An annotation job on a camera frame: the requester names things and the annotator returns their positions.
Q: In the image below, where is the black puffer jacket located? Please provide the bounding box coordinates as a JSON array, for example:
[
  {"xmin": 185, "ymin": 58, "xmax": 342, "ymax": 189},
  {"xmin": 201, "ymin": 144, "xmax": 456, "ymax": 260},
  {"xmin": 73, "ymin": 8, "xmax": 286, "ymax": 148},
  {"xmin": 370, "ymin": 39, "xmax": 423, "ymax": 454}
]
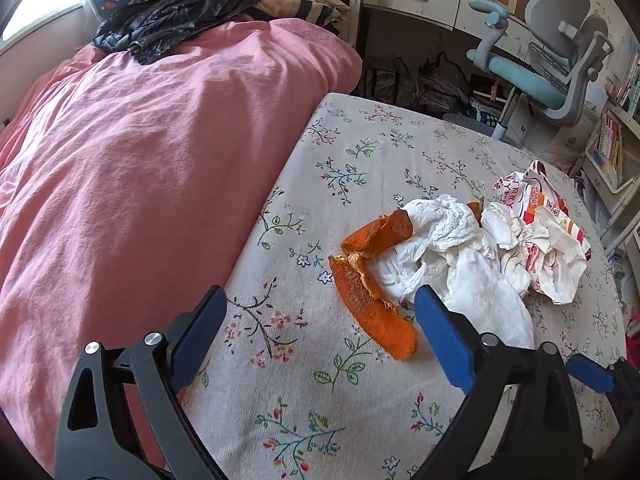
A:
[{"xmin": 94, "ymin": 0, "xmax": 281, "ymax": 65}]

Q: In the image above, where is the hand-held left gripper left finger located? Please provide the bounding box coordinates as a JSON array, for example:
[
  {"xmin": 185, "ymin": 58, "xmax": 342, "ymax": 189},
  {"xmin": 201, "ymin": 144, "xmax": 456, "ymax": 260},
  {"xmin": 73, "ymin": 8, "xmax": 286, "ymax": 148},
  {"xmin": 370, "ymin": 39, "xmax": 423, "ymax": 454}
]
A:
[{"xmin": 54, "ymin": 285, "xmax": 228, "ymax": 480}]

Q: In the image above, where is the white paper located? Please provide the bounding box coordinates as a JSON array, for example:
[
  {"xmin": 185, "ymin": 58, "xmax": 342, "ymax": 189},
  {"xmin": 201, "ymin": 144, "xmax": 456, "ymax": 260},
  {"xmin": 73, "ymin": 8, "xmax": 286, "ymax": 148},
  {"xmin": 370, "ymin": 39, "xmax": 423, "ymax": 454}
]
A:
[{"xmin": 445, "ymin": 250, "xmax": 536, "ymax": 348}]

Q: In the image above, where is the red and white printed wrapper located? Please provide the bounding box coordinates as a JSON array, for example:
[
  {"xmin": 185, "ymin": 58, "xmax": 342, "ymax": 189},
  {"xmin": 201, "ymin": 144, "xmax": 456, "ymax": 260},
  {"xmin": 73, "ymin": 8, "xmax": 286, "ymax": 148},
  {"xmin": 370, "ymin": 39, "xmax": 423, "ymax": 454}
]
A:
[{"xmin": 492, "ymin": 160, "xmax": 593, "ymax": 306}]

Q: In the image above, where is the window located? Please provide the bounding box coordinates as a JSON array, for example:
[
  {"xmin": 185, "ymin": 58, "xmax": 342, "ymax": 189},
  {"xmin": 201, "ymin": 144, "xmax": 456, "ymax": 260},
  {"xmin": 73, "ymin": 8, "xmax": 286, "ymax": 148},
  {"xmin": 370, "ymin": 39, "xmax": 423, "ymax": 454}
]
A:
[{"xmin": 0, "ymin": 0, "xmax": 91, "ymax": 46}]

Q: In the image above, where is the white bookshelf with books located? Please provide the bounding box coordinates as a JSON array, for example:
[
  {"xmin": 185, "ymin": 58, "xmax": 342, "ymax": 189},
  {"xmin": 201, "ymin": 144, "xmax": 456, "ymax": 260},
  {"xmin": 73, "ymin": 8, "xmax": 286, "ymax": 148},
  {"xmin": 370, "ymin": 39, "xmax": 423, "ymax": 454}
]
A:
[{"xmin": 580, "ymin": 40, "xmax": 640, "ymax": 251}]

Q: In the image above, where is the pink blanket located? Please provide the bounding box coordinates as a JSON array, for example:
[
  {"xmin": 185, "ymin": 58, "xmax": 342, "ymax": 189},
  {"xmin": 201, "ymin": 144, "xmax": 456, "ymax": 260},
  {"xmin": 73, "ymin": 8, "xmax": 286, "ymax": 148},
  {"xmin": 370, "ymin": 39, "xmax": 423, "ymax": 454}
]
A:
[{"xmin": 0, "ymin": 17, "xmax": 363, "ymax": 476}]

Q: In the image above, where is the curved orange peel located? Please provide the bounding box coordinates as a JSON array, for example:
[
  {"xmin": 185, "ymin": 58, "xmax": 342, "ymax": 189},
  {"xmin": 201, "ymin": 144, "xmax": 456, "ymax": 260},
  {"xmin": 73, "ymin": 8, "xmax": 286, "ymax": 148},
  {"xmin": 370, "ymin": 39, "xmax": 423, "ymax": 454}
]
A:
[{"xmin": 341, "ymin": 209, "xmax": 414, "ymax": 260}]

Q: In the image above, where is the floral bed sheet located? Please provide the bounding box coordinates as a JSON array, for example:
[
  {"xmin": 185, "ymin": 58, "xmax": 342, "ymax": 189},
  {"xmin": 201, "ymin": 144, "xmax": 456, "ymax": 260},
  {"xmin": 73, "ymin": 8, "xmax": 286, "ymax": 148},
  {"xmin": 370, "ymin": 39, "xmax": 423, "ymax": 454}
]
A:
[{"xmin": 177, "ymin": 92, "xmax": 628, "ymax": 480}]

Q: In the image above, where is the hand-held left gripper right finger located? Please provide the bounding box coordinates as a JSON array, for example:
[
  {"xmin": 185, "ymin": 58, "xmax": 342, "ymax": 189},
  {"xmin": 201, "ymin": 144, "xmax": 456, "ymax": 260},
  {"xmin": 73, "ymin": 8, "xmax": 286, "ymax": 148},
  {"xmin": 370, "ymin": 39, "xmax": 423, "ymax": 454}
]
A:
[{"xmin": 414, "ymin": 284, "xmax": 621, "ymax": 480}]

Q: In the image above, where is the black stool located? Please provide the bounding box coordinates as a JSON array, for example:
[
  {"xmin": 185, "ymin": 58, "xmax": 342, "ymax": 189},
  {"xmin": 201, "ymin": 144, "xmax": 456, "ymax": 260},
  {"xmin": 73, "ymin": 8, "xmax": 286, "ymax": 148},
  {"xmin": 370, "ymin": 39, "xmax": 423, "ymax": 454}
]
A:
[{"xmin": 365, "ymin": 55, "xmax": 408, "ymax": 103}]

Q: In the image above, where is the white desk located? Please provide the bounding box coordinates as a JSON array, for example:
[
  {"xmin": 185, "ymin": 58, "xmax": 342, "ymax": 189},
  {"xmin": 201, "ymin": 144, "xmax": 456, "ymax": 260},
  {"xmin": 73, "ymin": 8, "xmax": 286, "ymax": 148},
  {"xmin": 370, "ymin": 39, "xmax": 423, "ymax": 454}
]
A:
[{"xmin": 350, "ymin": 0, "xmax": 566, "ymax": 56}]

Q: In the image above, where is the striped pillow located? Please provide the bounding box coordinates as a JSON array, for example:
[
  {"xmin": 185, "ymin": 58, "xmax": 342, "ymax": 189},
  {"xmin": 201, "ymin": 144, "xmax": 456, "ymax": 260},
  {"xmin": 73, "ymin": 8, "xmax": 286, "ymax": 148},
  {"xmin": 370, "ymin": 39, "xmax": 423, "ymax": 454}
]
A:
[{"xmin": 250, "ymin": 0, "xmax": 351, "ymax": 28}]

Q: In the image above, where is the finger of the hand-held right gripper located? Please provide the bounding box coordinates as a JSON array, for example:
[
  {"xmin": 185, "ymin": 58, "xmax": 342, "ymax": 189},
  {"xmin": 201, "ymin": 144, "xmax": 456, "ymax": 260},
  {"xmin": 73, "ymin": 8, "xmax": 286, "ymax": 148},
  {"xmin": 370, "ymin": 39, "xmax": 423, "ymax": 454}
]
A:
[{"xmin": 566, "ymin": 353, "xmax": 638, "ymax": 411}]

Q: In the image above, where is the long orange peel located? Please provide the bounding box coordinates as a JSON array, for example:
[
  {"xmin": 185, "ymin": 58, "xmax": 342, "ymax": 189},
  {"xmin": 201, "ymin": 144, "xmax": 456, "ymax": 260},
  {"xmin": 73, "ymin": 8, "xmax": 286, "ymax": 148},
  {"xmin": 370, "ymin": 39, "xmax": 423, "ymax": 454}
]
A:
[{"xmin": 328, "ymin": 254, "xmax": 419, "ymax": 361}]

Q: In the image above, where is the white tissue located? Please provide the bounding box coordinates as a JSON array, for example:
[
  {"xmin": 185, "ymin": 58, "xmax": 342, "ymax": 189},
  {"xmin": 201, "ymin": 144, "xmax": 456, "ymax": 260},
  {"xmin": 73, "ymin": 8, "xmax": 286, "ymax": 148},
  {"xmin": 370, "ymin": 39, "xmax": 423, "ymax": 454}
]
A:
[
  {"xmin": 370, "ymin": 194, "xmax": 501, "ymax": 303},
  {"xmin": 480, "ymin": 202, "xmax": 531, "ymax": 251}
]

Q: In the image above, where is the grey and blue office chair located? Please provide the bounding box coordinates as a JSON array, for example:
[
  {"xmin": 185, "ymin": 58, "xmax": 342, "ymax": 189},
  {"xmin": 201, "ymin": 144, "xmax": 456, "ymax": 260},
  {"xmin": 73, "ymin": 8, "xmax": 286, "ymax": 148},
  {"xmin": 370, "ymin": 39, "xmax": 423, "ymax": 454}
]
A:
[{"xmin": 466, "ymin": 0, "xmax": 615, "ymax": 142}]

